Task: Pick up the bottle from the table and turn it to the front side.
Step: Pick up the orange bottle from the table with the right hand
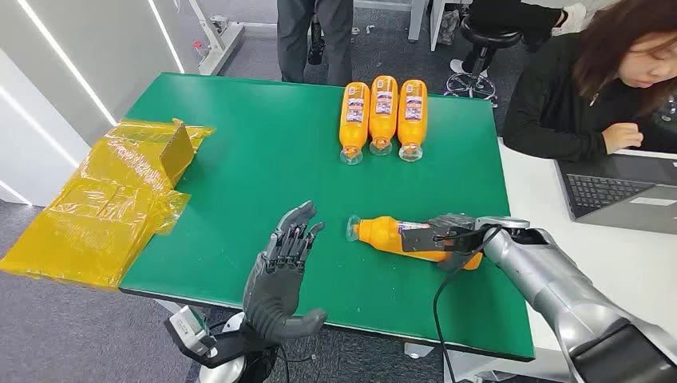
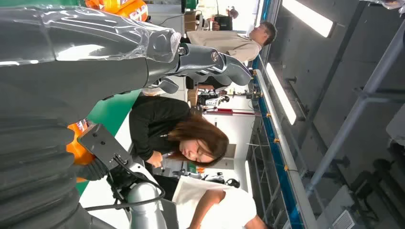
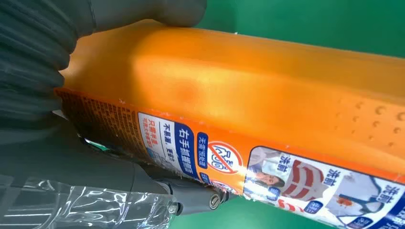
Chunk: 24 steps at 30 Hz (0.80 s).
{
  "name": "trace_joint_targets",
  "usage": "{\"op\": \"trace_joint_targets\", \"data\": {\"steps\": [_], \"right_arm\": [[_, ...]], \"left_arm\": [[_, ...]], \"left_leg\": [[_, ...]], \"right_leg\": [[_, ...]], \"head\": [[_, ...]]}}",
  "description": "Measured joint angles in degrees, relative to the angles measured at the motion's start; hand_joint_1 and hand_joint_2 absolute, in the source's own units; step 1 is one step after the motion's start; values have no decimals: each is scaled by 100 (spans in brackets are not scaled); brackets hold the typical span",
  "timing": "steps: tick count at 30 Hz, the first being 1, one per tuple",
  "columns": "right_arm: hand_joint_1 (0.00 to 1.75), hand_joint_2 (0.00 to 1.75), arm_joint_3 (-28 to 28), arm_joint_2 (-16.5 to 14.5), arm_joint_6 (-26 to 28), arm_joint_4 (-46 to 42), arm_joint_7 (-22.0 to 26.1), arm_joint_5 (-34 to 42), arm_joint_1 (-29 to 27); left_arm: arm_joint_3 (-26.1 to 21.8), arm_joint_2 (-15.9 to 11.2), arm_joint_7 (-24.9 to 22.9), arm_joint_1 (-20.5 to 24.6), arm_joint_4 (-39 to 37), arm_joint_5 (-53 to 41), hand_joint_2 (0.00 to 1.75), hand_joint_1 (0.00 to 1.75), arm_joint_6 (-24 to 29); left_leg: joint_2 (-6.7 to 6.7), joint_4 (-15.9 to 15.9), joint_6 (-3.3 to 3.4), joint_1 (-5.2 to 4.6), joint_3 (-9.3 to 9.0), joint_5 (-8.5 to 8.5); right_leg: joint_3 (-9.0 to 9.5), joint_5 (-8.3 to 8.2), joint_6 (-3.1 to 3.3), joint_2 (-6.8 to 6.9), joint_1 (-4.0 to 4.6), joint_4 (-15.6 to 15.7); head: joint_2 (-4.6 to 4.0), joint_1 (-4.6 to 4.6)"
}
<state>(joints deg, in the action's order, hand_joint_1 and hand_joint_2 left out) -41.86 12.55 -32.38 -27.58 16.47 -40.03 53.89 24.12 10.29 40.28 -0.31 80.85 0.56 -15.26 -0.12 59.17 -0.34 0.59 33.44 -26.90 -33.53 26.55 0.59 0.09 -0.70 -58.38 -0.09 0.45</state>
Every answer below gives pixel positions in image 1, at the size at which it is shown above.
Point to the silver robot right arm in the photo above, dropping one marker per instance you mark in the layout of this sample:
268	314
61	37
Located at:
545	280

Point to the white desk leg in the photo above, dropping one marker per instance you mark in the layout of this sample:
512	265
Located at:
418	18

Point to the person's hand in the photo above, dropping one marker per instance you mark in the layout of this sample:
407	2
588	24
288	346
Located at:
621	138

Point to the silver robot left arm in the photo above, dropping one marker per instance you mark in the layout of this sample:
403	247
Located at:
219	375

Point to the grey laptop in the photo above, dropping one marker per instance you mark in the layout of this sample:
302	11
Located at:
608	190

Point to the yellow plastic wrapped cardboard box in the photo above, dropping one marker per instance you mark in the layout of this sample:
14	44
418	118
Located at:
106	211

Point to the standing person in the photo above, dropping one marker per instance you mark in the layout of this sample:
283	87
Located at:
291	42

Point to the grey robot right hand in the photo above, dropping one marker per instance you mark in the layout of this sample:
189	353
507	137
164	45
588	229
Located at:
423	240

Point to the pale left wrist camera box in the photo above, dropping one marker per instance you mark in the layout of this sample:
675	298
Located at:
186	328

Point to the white stand base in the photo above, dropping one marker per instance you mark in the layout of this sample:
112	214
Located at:
219	42

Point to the black stool with chrome base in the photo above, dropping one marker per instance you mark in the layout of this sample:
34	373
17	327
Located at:
489	34

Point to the grey table foot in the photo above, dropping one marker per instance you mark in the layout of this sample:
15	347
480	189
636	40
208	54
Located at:
418	351

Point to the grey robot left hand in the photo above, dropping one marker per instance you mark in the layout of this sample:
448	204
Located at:
275	296

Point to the seated person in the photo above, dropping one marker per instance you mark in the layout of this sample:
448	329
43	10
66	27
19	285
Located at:
555	105

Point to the orange bottle with clear cap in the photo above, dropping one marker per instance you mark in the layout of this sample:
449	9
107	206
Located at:
412	124
381	235
383	119
354	127

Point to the person on stool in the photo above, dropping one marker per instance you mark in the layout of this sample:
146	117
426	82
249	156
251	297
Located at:
507	10

